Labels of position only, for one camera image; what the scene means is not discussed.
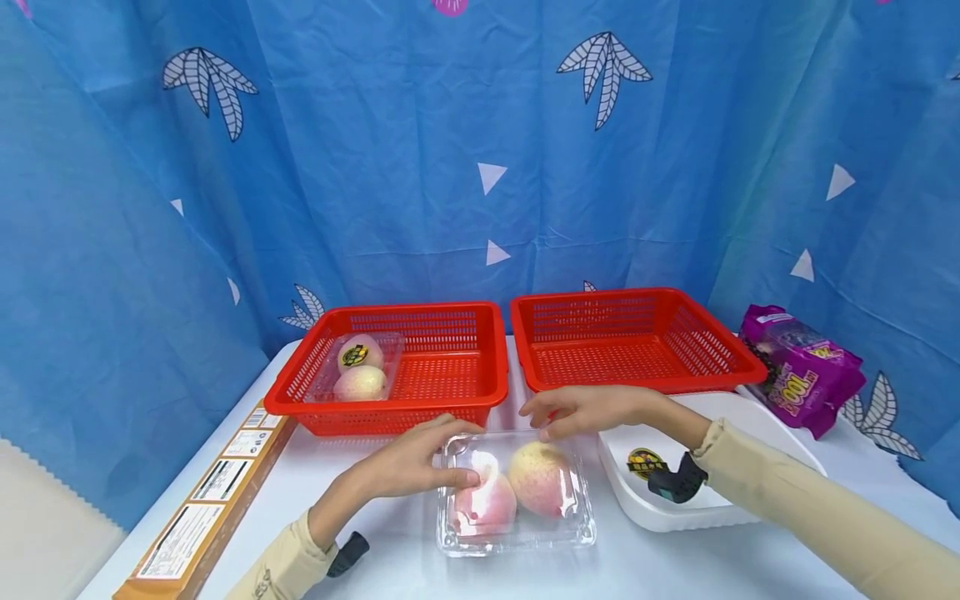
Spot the black wrist band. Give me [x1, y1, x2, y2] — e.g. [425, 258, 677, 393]
[325, 531, 371, 579]
[647, 452, 711, 506]

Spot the pink white apple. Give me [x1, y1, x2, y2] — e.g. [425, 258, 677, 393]
[449, 454, 519, 538]

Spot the red plastic basket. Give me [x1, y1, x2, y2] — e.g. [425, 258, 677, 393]
[510, 287, 769, 395]
[262, 302, 511, 438]

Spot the clear clamshell fruit box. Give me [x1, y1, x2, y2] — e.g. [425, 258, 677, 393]
[318, 331, 407, 404]
[435, 428, 598, 558]

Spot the yellow pink apple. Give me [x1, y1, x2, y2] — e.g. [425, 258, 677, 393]
[507, 442, 576, 518]

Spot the purple snack bag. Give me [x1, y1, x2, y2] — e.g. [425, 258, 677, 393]
[737, 304, 868, 441]

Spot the person's right hand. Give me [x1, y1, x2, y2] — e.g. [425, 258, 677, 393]
[518, 385, 711, 452]

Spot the pale pink apple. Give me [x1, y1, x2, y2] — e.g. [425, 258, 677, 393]
[332, 365, 390, 403]

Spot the white plastic tray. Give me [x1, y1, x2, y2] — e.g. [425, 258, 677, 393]
[597, 391, 829, 533]

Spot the pale apple with sticker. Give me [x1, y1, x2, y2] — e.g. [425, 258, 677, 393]
[337, 334, 386, 374]

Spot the long brown cardboard box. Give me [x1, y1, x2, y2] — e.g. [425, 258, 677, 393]
[112, 398, 298, 600]

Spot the round black yellow sticker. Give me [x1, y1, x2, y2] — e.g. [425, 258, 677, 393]
[626, 447, 669, 478]

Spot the person's left hand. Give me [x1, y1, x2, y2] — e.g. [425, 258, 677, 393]
[342, 414, 486, 506]

